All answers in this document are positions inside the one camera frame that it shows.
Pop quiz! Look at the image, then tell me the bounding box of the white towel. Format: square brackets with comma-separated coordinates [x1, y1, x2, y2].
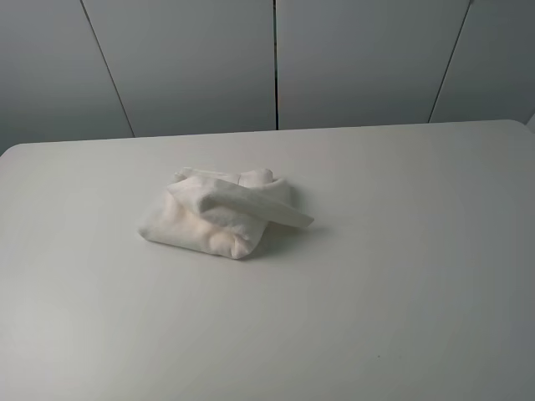
[138, 168, 313, 260]

